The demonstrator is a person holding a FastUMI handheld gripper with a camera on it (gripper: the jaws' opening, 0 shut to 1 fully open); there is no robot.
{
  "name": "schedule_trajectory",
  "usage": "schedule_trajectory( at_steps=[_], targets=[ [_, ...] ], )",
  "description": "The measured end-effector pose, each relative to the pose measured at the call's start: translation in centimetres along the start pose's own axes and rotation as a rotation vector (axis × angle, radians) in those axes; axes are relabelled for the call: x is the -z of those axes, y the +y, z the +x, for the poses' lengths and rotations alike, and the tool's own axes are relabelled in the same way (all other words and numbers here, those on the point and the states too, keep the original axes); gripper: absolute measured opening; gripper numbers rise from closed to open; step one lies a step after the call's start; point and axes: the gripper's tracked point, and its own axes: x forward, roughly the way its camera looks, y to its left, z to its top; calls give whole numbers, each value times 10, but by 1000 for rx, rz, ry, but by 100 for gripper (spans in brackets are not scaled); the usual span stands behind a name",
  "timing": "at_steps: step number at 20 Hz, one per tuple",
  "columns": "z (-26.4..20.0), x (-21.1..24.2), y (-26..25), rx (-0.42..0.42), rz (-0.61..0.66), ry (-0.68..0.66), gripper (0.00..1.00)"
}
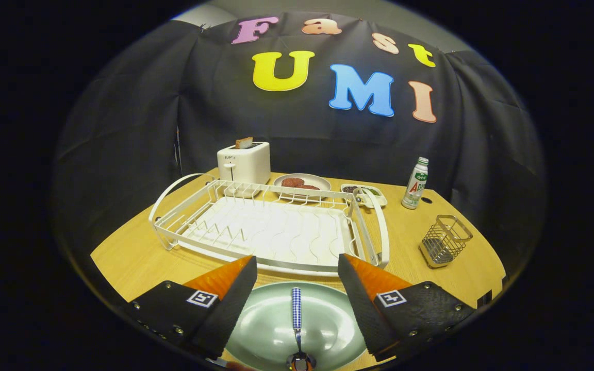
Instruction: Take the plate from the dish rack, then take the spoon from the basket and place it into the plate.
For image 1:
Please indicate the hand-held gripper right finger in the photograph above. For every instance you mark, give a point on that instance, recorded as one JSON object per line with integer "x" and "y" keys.
{"x": 363, "y": 309}

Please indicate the pile of green beans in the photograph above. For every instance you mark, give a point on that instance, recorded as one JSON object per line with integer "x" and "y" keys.
{"x": 373, "y": 191}

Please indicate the white drink bottle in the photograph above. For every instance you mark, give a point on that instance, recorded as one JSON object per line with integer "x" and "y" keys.
{"x": 414, "y": 188}

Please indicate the black backdrop cloth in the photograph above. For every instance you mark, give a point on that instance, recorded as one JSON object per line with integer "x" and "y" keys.
{"x": 147, "y": 103}

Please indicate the pale green plate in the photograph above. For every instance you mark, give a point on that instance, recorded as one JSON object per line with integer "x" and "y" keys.
{"x": 266, "y": 330}

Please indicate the white divided tray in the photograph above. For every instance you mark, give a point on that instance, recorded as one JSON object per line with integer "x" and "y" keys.
{"x": 382, "y": 201}

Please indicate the brown toast slice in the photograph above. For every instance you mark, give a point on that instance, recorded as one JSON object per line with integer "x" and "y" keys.
{"x": 244, "y": 143}

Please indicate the beige round plate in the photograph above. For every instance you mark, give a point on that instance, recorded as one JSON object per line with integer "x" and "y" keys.
{"x": 320, "y": 180}

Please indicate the red meat piece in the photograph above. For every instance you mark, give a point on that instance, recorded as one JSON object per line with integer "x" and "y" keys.
{"x": 292, "y": 182}
{"x": 310, "y": 187}

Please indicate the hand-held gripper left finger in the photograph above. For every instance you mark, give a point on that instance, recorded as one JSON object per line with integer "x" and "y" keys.
{"x": 227, "y": 309}

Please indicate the white drip tray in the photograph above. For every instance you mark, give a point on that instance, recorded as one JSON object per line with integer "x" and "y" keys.
{"x": 286, "y": 232}

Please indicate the white toaster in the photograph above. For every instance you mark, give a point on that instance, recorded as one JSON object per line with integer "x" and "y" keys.
{"x": 248, "y": 165}

